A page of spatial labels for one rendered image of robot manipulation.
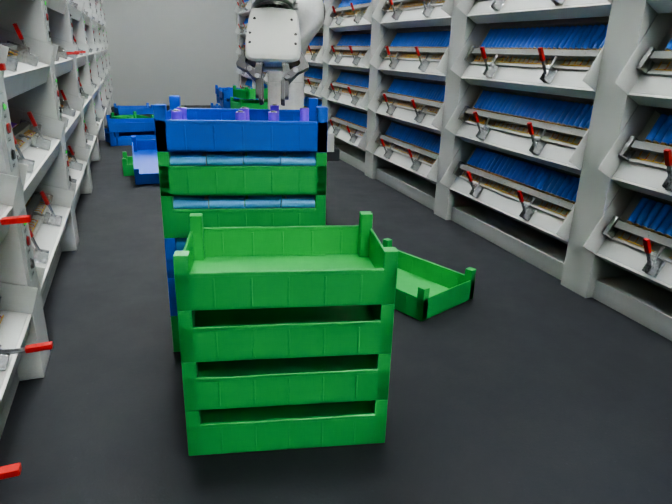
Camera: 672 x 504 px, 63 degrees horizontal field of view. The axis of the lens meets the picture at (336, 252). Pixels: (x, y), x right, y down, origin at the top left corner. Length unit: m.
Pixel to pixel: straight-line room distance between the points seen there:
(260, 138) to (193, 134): 0.12
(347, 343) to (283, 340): 0.09
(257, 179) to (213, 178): 0.08
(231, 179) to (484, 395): 0.60
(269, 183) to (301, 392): 0.39
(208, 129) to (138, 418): 0.50
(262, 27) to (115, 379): 0.69
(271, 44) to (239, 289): 0.50
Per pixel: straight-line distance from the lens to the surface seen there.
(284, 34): 1.08
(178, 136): 1.02
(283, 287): 0.75
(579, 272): 1.54
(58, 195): 1.75
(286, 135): 1.01
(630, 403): 1.14
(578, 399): 1.11
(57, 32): 2.40
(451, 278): 1.45
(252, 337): 0.78
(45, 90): 1.70
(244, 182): 1.02
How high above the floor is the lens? 0.58
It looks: 20 degrees down
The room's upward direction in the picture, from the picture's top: 2 degrees clockwise
